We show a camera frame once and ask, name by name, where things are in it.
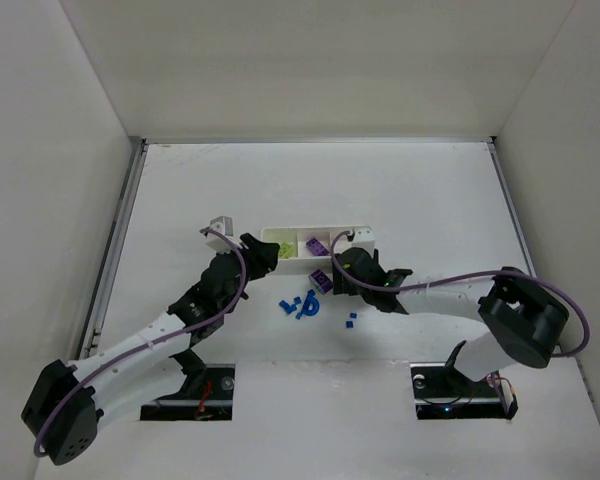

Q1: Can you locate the yellow-green lego brick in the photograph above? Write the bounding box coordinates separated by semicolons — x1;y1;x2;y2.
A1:
278;242;296;259

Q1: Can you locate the blue lego brick far left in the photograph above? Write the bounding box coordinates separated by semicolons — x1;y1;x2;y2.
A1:
279;300;294;315

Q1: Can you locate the white three-compartment tray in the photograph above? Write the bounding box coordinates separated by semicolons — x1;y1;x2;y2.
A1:
260;225;366;275

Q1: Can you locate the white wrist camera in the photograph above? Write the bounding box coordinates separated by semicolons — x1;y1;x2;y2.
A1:
347;226;376;254
200;216;235;253

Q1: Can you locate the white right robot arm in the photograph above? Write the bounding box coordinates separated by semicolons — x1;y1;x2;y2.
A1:
332;247;569;382

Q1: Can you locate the purple round-stud lego brick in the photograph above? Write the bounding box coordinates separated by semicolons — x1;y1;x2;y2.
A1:
308;269;334;295

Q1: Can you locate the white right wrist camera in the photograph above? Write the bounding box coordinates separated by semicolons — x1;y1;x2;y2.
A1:
347;226;376;254

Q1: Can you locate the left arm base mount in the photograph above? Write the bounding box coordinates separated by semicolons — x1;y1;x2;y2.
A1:
139;350;236;422

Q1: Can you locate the blue arch lego piece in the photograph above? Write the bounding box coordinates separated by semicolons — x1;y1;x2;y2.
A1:
297;290;320;317

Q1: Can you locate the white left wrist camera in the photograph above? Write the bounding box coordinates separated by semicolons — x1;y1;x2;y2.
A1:
200;216;235;253

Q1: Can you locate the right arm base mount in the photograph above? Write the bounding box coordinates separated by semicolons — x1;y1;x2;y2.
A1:
410;341;519;421

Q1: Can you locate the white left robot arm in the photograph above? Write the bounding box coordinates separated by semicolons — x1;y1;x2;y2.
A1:
21;229;280;466

